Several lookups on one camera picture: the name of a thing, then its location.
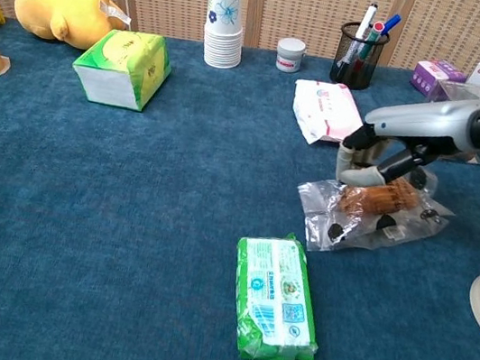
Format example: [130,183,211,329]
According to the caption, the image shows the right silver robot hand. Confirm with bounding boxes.
[333,78,480,205]

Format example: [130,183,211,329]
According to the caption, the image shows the small white jar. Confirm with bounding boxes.
[273,34,308,76]

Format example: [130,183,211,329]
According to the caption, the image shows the green wet wipes pack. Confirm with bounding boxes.
[219,224,336,360]

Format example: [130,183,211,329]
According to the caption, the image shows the pink white wet wipes pack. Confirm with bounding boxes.
[285,76,371,153]

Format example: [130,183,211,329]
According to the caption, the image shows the black mesh pen holder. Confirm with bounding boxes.
[328,18,392,95]

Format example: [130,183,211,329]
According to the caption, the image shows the stack of floral paper cups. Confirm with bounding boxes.
[196,0,251,72]

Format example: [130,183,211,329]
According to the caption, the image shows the green marker red cap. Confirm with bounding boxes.
[353,18,386,75]

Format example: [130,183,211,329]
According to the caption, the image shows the white marker black cap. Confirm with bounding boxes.
[336,0,379,73]

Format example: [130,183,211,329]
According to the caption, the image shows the yellow plush toy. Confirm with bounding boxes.
[8,0,136,57]

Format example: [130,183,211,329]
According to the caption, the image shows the green tissue pack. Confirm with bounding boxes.
[67,22,178,116]

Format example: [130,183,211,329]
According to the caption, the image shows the clear box of brown snacks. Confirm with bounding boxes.
[423,77,480,167]

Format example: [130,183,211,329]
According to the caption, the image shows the small purple box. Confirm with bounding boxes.
[407,55,469,104]

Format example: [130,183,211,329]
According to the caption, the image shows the blue marker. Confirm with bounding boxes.
[379,12,403,40]

